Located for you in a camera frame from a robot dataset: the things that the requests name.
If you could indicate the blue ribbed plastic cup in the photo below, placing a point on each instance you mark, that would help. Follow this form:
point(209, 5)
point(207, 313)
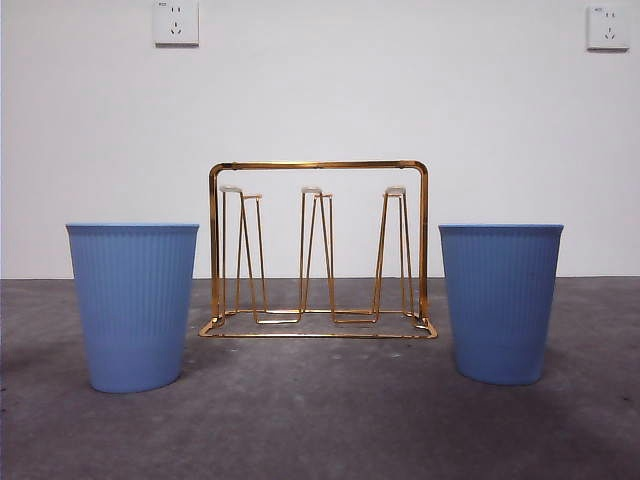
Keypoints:
point(132, 310)
point(501, 305)

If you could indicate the white wall socket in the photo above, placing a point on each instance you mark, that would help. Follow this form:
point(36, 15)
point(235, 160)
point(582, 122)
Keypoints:
point(608, 29)
point(175, 22)

